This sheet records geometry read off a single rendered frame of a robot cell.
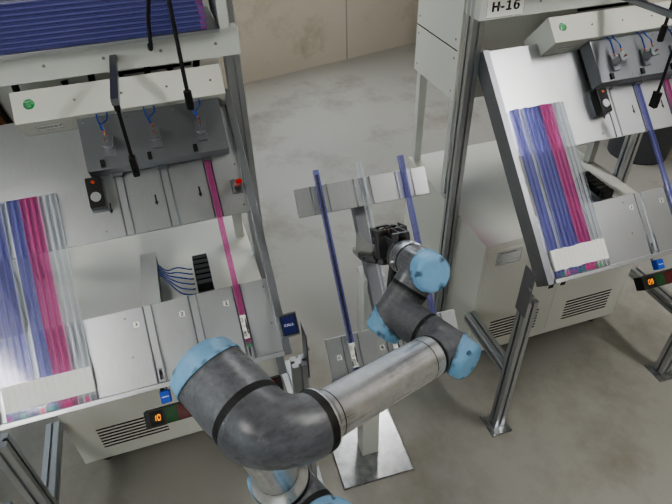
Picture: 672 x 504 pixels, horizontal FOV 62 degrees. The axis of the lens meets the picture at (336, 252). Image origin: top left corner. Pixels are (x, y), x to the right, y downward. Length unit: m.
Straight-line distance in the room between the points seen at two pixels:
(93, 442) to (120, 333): 0.72
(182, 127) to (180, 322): 0.48
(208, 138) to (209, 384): 0.79
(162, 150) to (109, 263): 0.66
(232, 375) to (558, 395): 1.74
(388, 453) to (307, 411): 1.33
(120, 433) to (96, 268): 0.56
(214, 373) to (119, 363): 0.66
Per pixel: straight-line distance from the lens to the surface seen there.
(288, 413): 0.77
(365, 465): 2.07
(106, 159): 1.46
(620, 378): 2.52
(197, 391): 0.83
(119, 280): 1.93
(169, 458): 2.19
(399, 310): 1.05
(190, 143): 1.45
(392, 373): 0.90
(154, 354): 1.45
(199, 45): 1.49
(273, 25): 4.81
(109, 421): 2.03
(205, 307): 1.44
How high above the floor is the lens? 1.81
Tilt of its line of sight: 39 degrees down
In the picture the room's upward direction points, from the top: 2 degrees counter-clockwise
